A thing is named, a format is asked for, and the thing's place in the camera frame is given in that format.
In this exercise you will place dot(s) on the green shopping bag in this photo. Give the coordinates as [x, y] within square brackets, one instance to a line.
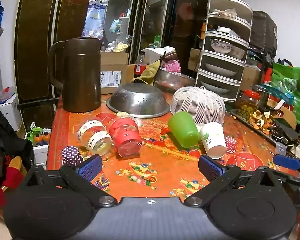
[291, 87]

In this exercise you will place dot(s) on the steel colander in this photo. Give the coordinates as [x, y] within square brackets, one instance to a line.
[137, 97]

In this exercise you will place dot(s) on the green plastic cup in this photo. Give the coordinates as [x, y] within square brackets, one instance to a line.
[184, 130]

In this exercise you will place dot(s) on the black tray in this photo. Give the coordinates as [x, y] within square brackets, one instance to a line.
[277, 132]

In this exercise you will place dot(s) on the white plate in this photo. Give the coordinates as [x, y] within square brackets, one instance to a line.
[221, 70]
[215, 88]

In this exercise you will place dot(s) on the red floral tablecloth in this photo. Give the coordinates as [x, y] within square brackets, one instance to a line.
[160, 165]

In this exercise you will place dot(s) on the plain cardboard box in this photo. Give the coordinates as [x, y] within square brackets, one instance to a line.
[250, 77]
[193, 58]

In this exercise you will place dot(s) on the small purple dotted cup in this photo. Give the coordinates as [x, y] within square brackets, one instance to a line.
[71, 155]

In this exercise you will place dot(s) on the dark wooden cabinet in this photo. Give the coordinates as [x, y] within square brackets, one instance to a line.
[35, 42]

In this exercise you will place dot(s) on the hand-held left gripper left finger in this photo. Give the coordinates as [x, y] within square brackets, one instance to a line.
[90, 168]

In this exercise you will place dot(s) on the olive green cloth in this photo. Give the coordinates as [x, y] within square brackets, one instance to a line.
[148, 73]

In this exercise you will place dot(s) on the white tiered dish rack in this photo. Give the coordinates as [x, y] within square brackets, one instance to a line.
[241, 10]

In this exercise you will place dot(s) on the clear jar white label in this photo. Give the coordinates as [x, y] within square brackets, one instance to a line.
[96, 136]

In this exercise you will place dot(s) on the small red dotted cup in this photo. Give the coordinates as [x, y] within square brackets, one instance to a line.
[231, 143]

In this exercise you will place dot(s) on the white crate of bottles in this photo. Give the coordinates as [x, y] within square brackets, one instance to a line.
[40, 150]

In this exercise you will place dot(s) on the pink bundle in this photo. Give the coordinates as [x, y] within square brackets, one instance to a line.
[173, 66]

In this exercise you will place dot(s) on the cardboard box with label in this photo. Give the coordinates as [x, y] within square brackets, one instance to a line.
[113, 67]

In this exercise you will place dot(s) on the blue floral bowl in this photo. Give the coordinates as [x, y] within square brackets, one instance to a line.
[220, 46]

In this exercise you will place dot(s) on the brown plastic pitcher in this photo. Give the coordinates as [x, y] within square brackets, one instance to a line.
[81, 80]

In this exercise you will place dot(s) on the white cardboard box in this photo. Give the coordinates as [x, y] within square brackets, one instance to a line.
[8, 112]

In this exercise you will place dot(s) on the pale patterned bowl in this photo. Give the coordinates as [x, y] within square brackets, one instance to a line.
[238, 52]

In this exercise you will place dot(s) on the white plastic mesh food cover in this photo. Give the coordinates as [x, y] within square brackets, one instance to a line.
[197, 105]

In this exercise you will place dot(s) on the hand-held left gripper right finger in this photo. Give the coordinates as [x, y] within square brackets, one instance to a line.
[211, 168]

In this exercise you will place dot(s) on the cola bottle red label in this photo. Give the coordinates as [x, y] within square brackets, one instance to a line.
[140, 67]

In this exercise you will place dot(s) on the dark clothing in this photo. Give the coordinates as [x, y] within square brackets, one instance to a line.
[5, 135]

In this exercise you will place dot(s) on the glass jar with red lid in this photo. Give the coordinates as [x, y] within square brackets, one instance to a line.
[248, 105]

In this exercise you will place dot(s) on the dried orange peels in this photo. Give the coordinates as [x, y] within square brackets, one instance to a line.
[261, 121]

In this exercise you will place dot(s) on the wooden board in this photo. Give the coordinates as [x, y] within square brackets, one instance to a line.
[288, 115]

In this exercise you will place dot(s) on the steel bowl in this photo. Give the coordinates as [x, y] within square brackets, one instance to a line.
[173, 81]

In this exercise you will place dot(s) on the blue white snack bag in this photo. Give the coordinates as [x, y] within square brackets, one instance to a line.
[95, 17]

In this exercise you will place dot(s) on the small white box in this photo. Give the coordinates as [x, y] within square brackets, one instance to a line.
[227, 31]

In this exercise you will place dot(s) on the white paper cup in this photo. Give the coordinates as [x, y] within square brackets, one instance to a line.
[213, 140]

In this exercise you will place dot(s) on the black bag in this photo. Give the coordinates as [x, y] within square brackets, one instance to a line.
[263, 32]

